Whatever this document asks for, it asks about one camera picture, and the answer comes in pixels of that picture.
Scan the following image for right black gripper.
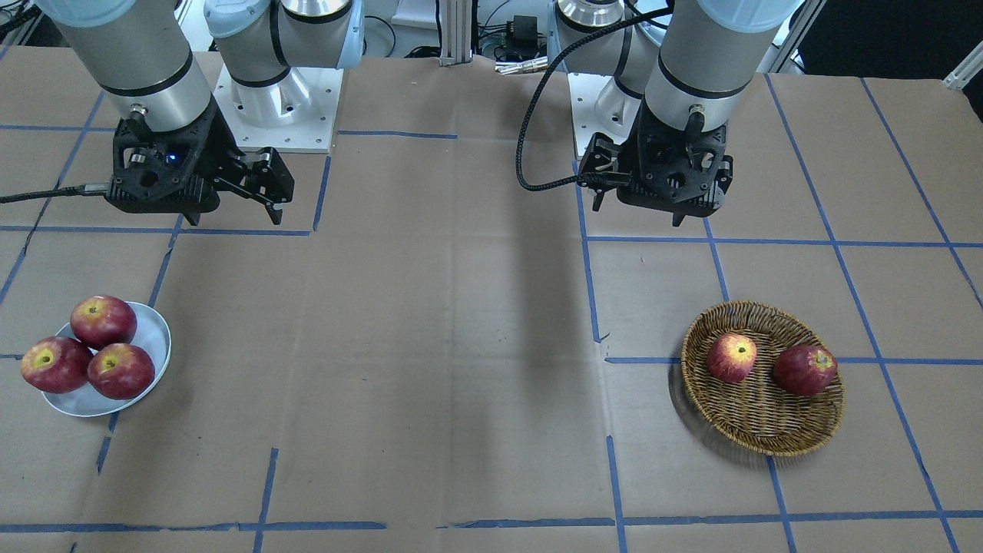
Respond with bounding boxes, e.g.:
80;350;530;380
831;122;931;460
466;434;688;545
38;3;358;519
106;99;295;227

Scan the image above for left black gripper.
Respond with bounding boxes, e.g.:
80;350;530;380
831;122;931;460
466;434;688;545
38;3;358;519
577;106;733;228

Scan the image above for red yellow apple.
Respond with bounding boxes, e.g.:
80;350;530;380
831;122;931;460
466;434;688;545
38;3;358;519
707;333;758;382

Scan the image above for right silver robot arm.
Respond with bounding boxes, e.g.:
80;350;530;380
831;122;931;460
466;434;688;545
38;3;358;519
36;1;364;225

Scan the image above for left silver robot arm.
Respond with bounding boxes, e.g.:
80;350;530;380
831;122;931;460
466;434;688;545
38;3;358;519
548;1;799;225

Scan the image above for light blue plate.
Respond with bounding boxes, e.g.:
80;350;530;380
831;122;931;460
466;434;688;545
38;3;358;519
40;301;172;417

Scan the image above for red apple plate top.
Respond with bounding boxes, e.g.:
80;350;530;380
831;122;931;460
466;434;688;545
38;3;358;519
69;295;137;350

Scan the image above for red apple plate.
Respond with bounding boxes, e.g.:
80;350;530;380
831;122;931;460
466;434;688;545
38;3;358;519
21;336;94;393
85;343;155;400
69;295;137;350

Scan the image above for red apple plate front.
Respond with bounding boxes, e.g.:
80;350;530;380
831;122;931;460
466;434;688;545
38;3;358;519
85;343;155;400

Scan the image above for dark red apple in basket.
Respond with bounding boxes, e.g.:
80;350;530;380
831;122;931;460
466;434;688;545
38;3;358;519
772;344;838;398

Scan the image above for wicker basket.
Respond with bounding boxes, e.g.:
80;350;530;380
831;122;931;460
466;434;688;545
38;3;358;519
680;300;846;456

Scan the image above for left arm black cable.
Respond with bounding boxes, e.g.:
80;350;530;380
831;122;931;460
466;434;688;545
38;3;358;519
515;6;677;192

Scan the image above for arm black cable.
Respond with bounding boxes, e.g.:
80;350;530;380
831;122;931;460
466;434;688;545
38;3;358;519
0;183;110;205
515;6;677;192

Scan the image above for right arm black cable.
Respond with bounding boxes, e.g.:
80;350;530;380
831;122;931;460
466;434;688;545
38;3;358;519
0;183;110;205

